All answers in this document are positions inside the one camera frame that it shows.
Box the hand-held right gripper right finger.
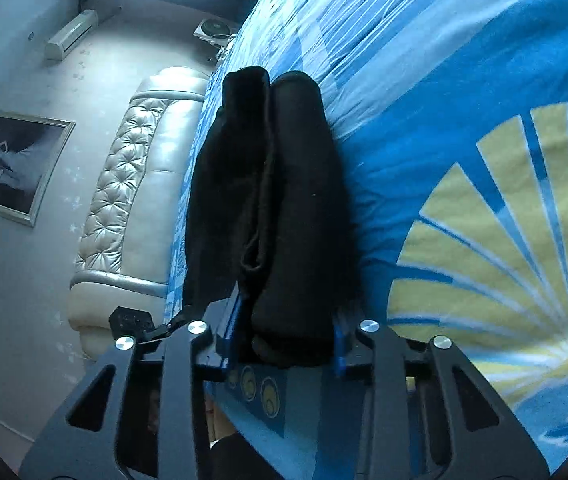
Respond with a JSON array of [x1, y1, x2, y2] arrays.
[[331, 310, 551, 480]]

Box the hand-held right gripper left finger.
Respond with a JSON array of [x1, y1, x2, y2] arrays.
[[19, 294, 243, 480]]

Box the black pants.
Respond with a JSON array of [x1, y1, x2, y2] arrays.
[[184, 65, 366, 372]]

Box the small black box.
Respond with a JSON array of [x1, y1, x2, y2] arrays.
[[108, 306, 157, 347]]

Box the person's dark clothing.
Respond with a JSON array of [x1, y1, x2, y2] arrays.
[[208, 431, 290, 480]]

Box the cream tufted headboard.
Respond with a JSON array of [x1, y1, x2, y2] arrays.
[[68, 66, 213, 362]]

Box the blue patterned bed sheet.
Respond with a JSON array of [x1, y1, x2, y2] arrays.
[[163, 0, 568, 480]]

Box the white air conditioner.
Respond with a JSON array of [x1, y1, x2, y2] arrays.
[[44, 9, 101, 62]]

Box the framed wall photo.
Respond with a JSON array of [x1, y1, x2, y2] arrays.
[[0, 109, 77, 228]]

